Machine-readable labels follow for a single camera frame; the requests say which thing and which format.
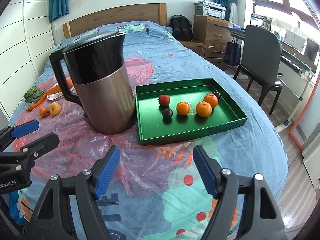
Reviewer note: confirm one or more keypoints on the wooden headboard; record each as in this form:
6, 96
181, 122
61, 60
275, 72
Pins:
153, 12

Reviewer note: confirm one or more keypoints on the orange dish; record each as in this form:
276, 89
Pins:
30, 108

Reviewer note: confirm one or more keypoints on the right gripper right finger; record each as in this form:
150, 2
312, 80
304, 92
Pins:
260, 217

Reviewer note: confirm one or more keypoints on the yellow apple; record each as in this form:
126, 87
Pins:
54, 109

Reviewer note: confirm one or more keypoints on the low wooden nightstand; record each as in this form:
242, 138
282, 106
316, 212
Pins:
211, 52

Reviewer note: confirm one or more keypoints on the large carrot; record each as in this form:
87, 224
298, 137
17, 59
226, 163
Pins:
56, 88

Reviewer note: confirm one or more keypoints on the white printer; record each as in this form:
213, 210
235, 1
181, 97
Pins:
206, 8

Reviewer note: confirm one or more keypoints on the grey chair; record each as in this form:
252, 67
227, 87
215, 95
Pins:
260, 61

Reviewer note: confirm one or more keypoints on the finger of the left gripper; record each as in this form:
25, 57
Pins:
31, 151
10, 133

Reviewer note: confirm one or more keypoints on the black backpack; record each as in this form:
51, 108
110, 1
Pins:
181, 28

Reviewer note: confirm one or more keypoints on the wooden drawer cabinet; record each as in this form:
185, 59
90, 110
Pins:
211, 30

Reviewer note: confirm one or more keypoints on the smooth orange front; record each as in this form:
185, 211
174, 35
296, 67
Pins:
183, 108

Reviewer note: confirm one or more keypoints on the mandarin front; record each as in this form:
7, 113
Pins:
203, 109

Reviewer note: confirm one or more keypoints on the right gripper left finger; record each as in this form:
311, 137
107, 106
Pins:
68, 206

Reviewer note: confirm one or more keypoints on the white patterned plate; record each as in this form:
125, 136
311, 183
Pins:
53, 97

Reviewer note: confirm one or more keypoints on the green bok choy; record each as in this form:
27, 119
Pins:
33, 94

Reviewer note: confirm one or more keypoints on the white wardrobe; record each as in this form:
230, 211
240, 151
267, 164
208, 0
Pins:
26, 42

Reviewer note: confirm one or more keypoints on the pink plastic sheet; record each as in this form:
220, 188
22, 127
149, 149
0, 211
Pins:
143, 170

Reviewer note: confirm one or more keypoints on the dark plum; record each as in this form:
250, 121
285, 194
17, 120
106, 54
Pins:
167, 113
217, 94

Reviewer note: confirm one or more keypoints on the black steel electric kettle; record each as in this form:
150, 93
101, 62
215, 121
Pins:
96, 66

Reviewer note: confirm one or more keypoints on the dark blue tote bag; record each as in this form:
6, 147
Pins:
233, 53

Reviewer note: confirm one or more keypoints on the mandarin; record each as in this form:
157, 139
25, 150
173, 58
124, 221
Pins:
211, 99
203, 109

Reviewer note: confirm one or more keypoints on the red apple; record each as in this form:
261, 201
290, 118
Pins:
164, 100

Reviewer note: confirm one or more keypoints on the green metal tray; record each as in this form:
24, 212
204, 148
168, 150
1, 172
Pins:
153, 129

